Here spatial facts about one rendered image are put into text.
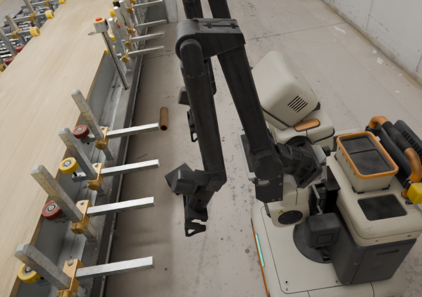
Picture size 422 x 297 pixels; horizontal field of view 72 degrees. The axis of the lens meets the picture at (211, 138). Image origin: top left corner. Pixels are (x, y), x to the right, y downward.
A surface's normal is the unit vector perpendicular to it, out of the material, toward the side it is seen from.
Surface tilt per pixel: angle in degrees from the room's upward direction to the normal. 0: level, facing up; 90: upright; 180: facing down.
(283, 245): 0
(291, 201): 90
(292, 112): 90
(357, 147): 0
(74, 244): 0
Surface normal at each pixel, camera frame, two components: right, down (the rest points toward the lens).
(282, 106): 0.09, 0.67
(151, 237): -0.14, -0.72
